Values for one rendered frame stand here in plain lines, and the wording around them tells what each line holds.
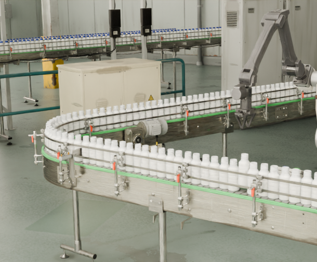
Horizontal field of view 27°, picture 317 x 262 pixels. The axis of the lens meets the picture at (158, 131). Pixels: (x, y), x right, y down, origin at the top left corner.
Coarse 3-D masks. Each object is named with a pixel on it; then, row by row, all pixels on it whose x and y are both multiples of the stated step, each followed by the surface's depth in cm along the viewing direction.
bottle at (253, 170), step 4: (252, 164) 330; (256, 164) 330; (252, 168) 330; (256, 168) 331; (248, 172) 331; (252, 172) 330; (256, 172) 330; (248, 176) 331; (248, 180) 332; (252, 180) 330; (256, 180) 330; (248, 184) 332; (248, 192) 333; (256, 192) 332
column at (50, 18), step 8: (48, 0) 1376; (56, 0) 1374; (48, 8) 1380; (56, 8) 1376; (48, 16) 1384; (56, 16) 1379; (48, 24) 1389; (56, 24) 1382; (48, 32) 1393; (56, 32) 1384
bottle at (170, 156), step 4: (168, 152) 362; (172, 152) 361; (168, 156) 362; (172, 156) 361; (172, 160) 361; (168, 164) 362; (172, 164) 362; (168, 168) 362; (172, 168) 362; (172, 172) 362; (168, 176) 363; (172, 176) 363
